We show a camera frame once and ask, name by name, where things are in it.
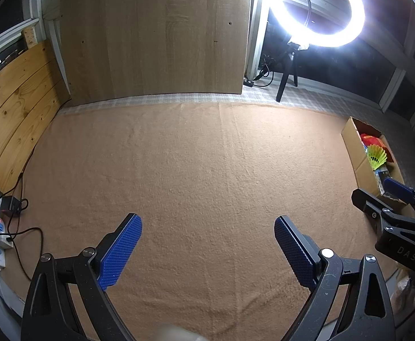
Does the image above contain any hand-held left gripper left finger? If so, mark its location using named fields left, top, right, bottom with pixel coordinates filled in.
left=21, top=213, right=143, bottom=341

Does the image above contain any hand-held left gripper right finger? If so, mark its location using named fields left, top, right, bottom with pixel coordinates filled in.
left=274, top=215, right=396, bottom=341

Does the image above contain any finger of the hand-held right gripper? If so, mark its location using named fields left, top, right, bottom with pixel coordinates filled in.
left=351, top=188, right=415, bottom=228
left=383, top=177, right=415, bottom=220

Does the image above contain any yellow shuttlecock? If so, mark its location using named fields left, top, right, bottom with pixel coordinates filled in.
left=366, top=144, right=389, bottom=171

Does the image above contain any cardboard box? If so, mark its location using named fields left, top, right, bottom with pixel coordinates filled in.
left=341, top=117, right=415, bottom=217

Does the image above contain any red cloth bag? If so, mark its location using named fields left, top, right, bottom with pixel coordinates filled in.
left=360, top=133, right=395, bottom=162

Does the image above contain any white patterned cylinder bottle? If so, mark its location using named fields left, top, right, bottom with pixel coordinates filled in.
left=374, top=171, right=387, bottom=197

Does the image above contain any tan blanket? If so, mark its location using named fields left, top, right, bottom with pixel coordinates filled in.
left=0, top=101, right=400, bottom=341

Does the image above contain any black power adapter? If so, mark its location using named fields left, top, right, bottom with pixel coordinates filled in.
left=0, top=195, right=23, bottom=215

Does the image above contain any black tripod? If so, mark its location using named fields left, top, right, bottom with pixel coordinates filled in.
left=276, top=41, right=299, bottom=103

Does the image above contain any pine wood panel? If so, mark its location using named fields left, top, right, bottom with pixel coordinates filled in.
left=0, top=39, right=71, bottom=189

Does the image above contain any light wooden board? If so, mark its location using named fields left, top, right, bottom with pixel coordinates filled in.
left=56, top=0, right=252, bottom=107

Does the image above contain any black cable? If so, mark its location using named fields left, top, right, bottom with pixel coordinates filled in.
left=0, top=170, right=45, bottom=281
left=253, top=55, right=276, bottom=88

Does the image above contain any ring light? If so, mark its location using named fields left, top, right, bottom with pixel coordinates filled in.
left=266, top=0, right=366, bottom=48

